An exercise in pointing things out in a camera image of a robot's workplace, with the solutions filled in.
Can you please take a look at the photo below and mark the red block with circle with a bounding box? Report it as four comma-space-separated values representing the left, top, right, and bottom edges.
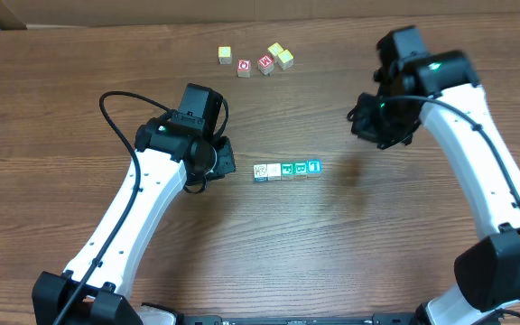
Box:
237, 60, 251, 78

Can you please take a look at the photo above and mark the yellow block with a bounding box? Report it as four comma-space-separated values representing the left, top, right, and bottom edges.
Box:
218, 46, 232, 65
267, 42, 283, 62
277, 50, 294, 70

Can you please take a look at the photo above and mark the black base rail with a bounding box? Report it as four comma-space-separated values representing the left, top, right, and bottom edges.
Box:
137, 302, 503, 325

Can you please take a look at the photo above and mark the yellow block lower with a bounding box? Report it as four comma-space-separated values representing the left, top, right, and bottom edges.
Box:
277, 50, 294, 70

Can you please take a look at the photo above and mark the white block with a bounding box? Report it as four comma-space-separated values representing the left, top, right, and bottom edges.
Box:
266, 163, 282, 181
253, 164, 268, 182

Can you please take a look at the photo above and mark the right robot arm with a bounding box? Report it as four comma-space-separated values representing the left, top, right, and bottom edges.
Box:
348, 26, 520, 324

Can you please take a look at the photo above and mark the green block letter B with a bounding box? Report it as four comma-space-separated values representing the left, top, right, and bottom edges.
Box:
293, 162, 308, 179

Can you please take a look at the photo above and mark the blue block letter L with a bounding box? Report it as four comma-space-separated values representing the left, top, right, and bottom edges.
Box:
307, 160, 322, 178

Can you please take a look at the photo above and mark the yellow block upper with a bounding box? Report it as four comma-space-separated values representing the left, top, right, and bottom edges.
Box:
267, 42, 283, 62

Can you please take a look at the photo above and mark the cardboard box edge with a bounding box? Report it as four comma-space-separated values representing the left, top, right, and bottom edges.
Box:
0, 0, 26, 30

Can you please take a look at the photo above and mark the red block letter E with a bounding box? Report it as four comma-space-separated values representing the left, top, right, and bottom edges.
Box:
257, 54, 274, 76

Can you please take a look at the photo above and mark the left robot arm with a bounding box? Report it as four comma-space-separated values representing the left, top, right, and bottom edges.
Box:
32, 83, 236, 325

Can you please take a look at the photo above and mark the yellow block far left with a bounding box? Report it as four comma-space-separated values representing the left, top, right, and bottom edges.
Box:
218, 46, 232, 65

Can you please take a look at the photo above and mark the green block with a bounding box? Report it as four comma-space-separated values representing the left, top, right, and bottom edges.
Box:
281, 162, 295, 180

